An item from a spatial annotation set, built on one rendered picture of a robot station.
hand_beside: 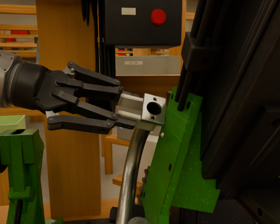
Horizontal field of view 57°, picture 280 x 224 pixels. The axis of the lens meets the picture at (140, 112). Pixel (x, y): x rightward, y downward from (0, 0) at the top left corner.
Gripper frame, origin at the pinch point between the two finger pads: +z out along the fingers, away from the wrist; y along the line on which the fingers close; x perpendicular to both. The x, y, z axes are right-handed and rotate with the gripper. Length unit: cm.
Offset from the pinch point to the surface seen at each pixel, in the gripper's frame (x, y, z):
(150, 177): 4.4, -9.4, 4.4
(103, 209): 44.3, -6.5, 2.2
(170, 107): -4.2, -0.5, 4.4
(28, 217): 25.0, -15.2, -15.3
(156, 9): -4.3, 24.6, 0.3
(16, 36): 469, 466, -241
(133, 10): -3.2, 23.4, -4.5
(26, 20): 646, 728, -320
